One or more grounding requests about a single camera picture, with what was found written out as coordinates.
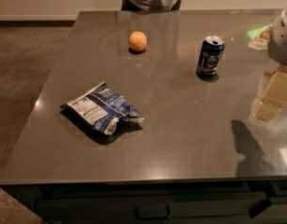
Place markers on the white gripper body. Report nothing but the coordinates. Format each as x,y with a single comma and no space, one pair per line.
281,41

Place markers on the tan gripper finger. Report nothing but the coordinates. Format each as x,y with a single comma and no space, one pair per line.
267,111
276,90

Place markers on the orange fruit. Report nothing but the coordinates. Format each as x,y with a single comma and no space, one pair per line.
137,41

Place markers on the blue chip bag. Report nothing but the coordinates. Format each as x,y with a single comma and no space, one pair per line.
101,109

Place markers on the snack packet at table edge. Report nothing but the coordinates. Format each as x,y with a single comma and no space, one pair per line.
259,37

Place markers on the blue soda can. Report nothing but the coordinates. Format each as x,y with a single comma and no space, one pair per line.
210,56

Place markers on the black drawer handle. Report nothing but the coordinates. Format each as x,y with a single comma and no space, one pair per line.
152,213

